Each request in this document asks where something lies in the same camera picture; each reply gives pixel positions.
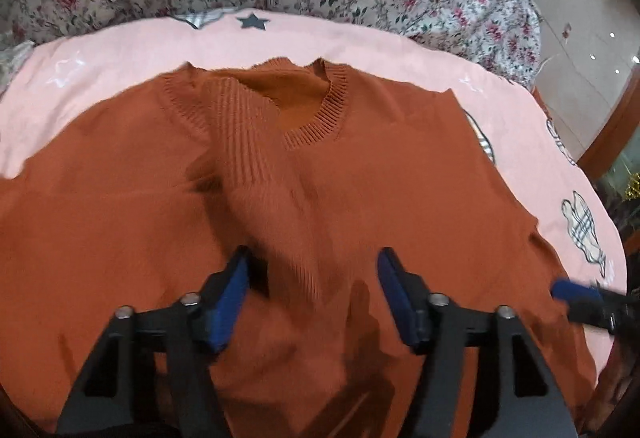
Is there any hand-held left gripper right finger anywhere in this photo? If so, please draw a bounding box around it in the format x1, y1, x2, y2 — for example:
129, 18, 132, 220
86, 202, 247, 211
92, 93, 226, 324
376, 245, 584, 437

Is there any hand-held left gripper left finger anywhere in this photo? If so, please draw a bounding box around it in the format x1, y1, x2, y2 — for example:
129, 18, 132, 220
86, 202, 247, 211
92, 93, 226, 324
55, 245, 251, 437

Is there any wooden glass cabinet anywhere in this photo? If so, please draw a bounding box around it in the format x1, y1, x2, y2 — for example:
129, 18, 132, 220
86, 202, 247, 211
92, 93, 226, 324
575, 63, 640, 239

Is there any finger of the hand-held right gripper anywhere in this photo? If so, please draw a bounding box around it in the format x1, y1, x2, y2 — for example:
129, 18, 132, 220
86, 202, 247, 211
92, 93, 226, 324
550, 279, 640, 335

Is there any pink printed bedsheet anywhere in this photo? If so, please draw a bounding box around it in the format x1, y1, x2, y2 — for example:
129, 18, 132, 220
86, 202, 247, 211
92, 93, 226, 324
0, 8, 629, 386

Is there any orange knit sweater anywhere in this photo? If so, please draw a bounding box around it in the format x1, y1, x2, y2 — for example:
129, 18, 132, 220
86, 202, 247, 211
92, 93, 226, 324
0, 58, 602, 438

